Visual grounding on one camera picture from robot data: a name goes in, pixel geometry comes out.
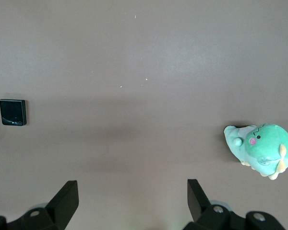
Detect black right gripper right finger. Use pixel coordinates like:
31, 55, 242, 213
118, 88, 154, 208
183, 178, 287, 230

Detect brown table cloth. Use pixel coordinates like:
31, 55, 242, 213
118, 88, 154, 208
0, 0, 288, 230

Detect green dinosaur plush toy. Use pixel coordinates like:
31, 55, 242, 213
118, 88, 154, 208
223, 123, 288, 181

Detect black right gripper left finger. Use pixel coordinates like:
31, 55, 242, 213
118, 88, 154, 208
0, 180, 79, 230

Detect black flip phone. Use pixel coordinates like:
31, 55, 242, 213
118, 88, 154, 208
0, 99, 28, 126

